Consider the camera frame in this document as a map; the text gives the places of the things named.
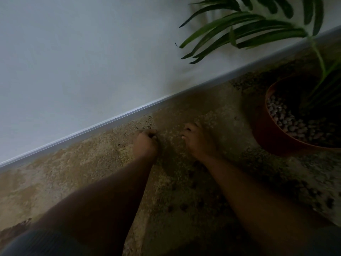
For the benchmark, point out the person's right hand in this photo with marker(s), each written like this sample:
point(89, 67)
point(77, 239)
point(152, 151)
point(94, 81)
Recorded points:
point(198, 145)

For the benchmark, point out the person's left hand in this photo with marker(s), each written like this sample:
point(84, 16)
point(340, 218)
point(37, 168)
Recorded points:
point(145, 146)

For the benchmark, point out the person's left fingers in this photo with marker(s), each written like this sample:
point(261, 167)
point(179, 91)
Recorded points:
point(147, 133)

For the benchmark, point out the person's right fingers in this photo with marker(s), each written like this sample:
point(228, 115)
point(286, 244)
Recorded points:
point(190, 130)

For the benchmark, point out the person's left forearm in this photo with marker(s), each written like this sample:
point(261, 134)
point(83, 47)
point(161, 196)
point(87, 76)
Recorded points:
point(106, 199)

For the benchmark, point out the person's right forearm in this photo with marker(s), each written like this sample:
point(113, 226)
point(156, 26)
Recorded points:
point(261, 207)

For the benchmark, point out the white baseboard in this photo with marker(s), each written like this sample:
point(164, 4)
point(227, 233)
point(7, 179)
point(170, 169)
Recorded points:
point(106, 124)

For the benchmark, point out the terracotta plant pot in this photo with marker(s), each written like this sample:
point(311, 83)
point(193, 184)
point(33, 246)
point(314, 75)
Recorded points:
point(266, 137)

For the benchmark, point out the scattered dark pebbles on carpet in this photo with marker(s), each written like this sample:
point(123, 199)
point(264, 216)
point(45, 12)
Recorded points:
point(183, 206)

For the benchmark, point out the bed of clay pebbles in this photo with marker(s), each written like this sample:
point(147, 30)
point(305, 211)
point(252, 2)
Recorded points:
point(293, 127)

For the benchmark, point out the green palm plant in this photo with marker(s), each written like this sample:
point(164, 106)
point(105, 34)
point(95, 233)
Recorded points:
point(239, 33)

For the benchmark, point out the person's grey left sleeve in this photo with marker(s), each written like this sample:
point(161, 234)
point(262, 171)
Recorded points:
point(40, 243)

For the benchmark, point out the person's grey sleeve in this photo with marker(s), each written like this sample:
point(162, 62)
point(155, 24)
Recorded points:
point(40, 243)
point(325, 239)

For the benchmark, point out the person's grey right sleeve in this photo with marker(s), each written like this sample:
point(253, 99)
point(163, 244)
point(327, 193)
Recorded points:
point(325, 239)

